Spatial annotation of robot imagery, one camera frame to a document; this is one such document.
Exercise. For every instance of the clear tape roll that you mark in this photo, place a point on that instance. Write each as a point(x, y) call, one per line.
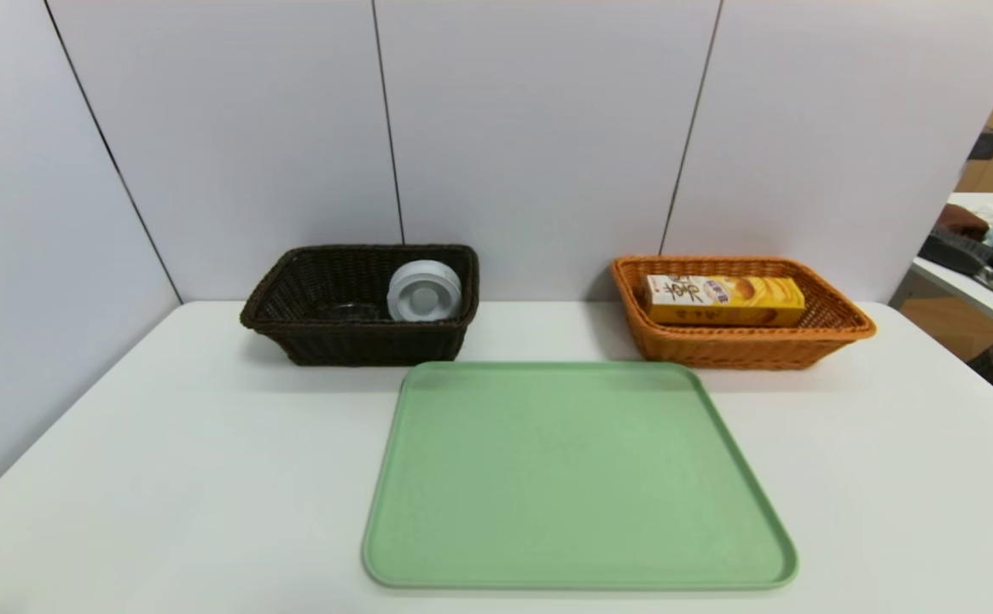
point(424, 292)

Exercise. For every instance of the small glass jar black base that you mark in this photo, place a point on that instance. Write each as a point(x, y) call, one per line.
point(351, 309)

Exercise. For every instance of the yellow potato chips box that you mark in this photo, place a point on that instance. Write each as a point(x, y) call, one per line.
point(718, 300)

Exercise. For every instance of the dark brown wicker basket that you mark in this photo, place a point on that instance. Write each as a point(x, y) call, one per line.
point(309, 341)

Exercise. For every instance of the orange wicker basket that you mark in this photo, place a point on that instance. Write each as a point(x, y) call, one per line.
point(744, 345)

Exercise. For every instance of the light green plastic tray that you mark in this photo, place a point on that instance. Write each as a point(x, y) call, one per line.
point(565, 477)

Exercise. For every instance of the black flat tool case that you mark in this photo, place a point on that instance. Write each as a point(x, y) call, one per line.
point(957, 253)

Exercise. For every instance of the brown cloth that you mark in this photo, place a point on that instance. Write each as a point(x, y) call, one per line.
point(966, 222)

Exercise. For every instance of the white side table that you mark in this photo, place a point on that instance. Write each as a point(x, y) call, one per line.
point(974, 294)

